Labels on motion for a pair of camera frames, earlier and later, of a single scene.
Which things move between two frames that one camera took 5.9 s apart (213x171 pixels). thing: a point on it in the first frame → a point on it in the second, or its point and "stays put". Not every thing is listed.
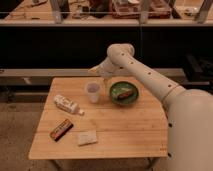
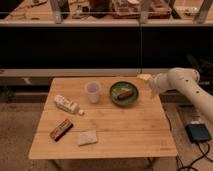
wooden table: [102, 118] stays put
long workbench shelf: [106, 12] stays put
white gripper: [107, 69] → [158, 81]
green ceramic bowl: [124, 93] stays put
